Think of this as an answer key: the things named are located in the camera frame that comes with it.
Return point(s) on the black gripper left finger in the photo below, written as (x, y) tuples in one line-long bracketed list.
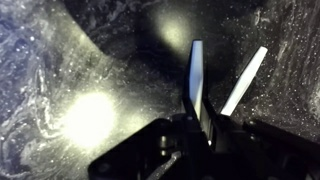
[(196, 83)]

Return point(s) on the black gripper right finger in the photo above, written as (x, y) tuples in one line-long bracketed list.
[(273, 156)]

